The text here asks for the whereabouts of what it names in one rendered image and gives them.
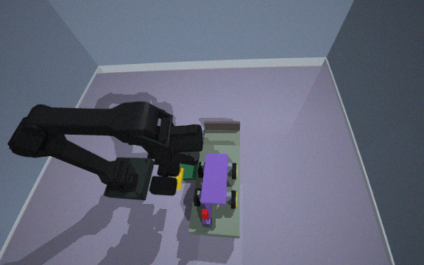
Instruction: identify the green tray floor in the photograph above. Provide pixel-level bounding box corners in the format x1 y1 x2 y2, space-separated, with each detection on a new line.
183 164 197 178

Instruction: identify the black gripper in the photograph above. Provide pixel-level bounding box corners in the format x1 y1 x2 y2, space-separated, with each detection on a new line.
147 149 180 196

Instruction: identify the yellow wedge chock with orange handle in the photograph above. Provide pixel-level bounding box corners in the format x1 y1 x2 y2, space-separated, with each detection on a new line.
174 167 184 190

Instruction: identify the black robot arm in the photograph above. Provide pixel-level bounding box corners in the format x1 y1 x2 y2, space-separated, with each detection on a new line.
7 102 203 193

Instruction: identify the red-headed grey pin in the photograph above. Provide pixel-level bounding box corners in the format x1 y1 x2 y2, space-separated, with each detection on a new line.
202 209 209 222

